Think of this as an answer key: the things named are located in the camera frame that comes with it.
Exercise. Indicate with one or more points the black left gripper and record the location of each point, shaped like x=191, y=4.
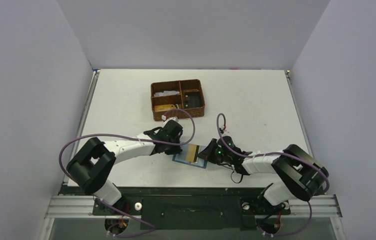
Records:
x=175, y=142

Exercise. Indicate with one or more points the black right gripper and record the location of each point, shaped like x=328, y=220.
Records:
x=212, y=152

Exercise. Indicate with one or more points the gold card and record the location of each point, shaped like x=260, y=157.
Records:
x=165, y=107
x=192, y=152

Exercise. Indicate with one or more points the blue leather card holder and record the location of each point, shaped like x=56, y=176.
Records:
x=181, y=158

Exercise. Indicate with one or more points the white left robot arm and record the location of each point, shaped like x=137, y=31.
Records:
x=92, y=164

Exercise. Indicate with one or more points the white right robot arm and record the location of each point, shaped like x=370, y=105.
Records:
x=300, y=175

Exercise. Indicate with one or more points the gold card in basket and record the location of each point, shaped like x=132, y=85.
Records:
x=165, y=107

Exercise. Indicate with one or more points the silver cards in basket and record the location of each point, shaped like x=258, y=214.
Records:
x=166, y=93

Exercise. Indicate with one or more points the brown woven divided basket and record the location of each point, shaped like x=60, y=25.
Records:
x=187, y=85

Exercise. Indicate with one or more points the black items in basket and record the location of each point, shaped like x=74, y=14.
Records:
x=192, y=100

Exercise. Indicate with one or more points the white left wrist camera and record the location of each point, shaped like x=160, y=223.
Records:
x=166, y=118

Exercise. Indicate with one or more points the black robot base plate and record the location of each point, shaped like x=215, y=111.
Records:
x=184, y=208

